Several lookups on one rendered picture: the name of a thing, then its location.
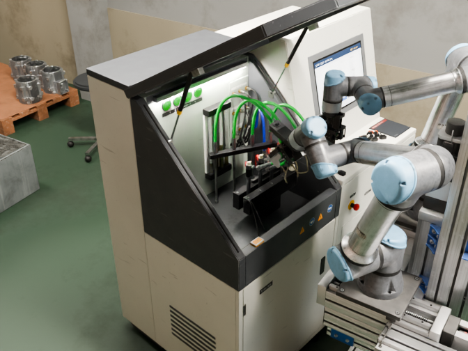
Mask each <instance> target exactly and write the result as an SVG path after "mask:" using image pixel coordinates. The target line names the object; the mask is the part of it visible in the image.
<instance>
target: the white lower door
mask: <svg viewBox="0 0 468 351"><path fill-rule="evenodd" d="M334 224H335V219H333V220H332V221H330V222H329V223H328V224H327V225H326V226H324V227H323V228H321V229H320V230H319V231H318V232H317V233H315V234H314V235H312V236H311V237H310V238H309V239H307V240H306V241H305V242H303V243H302V244H301V245H299V246H298V247H297V248H296V249H294V250H293V251H291V252H290V253H289V254H288V255H287V256H285V257H284V258H282V259H281V260H280V261H279V262H277V263H276V264H275V265H273V266H272V267H271V268H269V269H268V270H267V271H266V272H264V273H263V274H261V275H260V276H259V277H258V278H257V279H255V280H254V281H252V282H251V283H250V284H249V285H248V286H246V287H245V288H243V323H242V351H295V350H296V349H297V348H298V347H299V346H300V345H301V344H302V343H303V342H304V341H305V340H306V339H307V338H308V337H309V336H310V335H311V334H312V333H313V332H315V331H316V330H317V329H318V328H319V327H320V326H321V325H322V324H323V316H324V309H325V306H323V305H321V304H318V303H316V300H317V292H318V284H319V282H320V281H321V280H322V278H323V277H324V276H325V275H326V273H327V272H328V271H329V269H330V267H329V264H328V261H327V250H328V249H329V248H331V247H332V243H333V236H334Z"/></svg>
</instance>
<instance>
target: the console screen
mask: <svg viewBox="0 0 468 351"><path fill-rule="evenodd" d="M308 64H309V74H310V79H311V89H312V95H313V104H314V110H315V115H316V116H317V115H320V114H322V97H323V87H324V85H323V82H324V79H325V73H326V72H327V71H328V70H342V71H344V73H345V76H347V77H350V76H365V75H367V71H366V57H365V49H364V35H363V33H361V34H359V35H357V36H355V37H353V38H350V39H348V40H345V41H343V42H340V43H339V44H337V45H334V46H332V47H330V48H327V49H325V50H323V51H321V52H318V53H316V54H314V55H312V56H309V57H308ZM356 106H358V104H357V101H356V100H355V98H354V97H344V96H343V102H342V109H341V112H343V113H346V112H347V111H349V110H351V109H353V108H355V107H356Z"/></svg>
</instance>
